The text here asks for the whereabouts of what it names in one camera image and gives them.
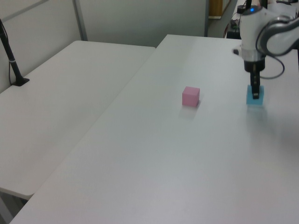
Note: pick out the yellow wooden cabinet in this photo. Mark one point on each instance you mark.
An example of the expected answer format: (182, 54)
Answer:
(217, 8)

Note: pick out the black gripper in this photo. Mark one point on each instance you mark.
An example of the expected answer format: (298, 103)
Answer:
(254, 65)

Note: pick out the blue cube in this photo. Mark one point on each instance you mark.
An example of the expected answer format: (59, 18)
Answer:
(249, 99)

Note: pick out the dark metal partition post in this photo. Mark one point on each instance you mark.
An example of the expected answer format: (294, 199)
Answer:
(207, 18)

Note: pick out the black flat device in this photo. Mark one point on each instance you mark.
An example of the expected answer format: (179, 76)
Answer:
(240, 9)

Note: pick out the grey metal partition post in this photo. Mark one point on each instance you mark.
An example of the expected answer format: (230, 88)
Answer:
(80, 21)

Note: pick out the black background pole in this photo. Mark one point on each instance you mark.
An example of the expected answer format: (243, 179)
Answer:
(249, 2)

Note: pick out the black box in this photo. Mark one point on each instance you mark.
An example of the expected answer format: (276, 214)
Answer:
(234, 34)

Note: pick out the black camera stand pole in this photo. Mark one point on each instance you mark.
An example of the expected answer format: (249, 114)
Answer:
(14, 66)

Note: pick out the pink cube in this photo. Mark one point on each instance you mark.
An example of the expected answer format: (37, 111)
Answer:
(190, 98)

